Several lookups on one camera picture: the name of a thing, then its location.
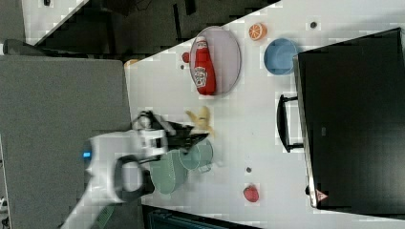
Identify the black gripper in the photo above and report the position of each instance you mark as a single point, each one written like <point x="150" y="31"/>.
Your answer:
<point x="172" y="135"/>

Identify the peeled toy banana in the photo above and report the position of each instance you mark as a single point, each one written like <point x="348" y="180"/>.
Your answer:
<point x="201" y="121"/>

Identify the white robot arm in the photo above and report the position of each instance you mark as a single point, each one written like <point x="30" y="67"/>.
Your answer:
<point x="116" y="164"/>

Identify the red strawberry toy near oven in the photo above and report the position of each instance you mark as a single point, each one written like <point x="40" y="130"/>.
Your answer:
<point x="251" y="193"/>

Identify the black toaster oven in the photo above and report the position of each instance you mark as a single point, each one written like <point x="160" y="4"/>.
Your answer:
<point x="348" y="117"/>

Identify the green measuring cup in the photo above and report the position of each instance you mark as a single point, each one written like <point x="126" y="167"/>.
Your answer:
<point x="198" y="158"/>

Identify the green colander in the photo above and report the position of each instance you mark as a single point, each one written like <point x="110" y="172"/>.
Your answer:
<point x="168" y="174"/>

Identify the red ketchup bottle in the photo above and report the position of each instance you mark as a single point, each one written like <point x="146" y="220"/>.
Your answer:
<point x="204" y="73"/>

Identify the red strawberry toy by plate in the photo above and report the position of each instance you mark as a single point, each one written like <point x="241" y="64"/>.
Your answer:
<point x="185" y="57"/>

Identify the grey oval plate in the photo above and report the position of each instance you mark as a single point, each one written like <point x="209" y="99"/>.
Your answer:
<point x="225" y="56"/>

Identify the blue bowl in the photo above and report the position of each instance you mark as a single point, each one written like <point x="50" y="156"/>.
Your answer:
<point x="278" y="57"/>

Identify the orange slice toy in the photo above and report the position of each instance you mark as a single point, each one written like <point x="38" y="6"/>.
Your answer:
<point x="257" y="31"/>

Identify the grey partition panel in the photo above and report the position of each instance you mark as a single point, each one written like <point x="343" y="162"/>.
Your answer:
<point x="49" y="108"/>

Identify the blue metal frame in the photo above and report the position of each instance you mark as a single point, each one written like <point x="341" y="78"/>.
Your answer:
<point x="159" y="218"/>

